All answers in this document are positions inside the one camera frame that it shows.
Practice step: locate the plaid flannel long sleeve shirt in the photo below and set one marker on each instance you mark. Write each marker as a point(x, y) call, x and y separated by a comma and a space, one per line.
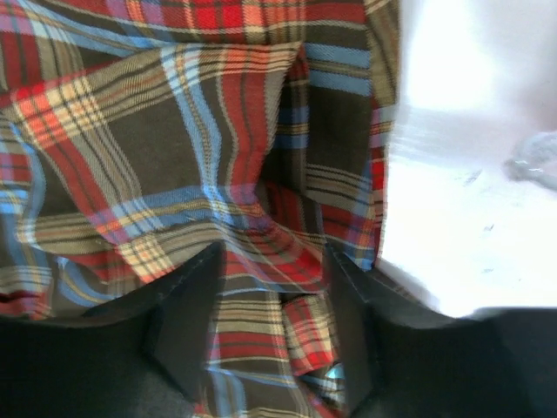
point(134, 134)

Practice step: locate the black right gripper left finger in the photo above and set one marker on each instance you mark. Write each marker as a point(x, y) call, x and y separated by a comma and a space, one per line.
point(180, 310)

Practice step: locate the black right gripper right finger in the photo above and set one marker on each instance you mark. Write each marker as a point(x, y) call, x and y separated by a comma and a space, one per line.
point(358, 312)

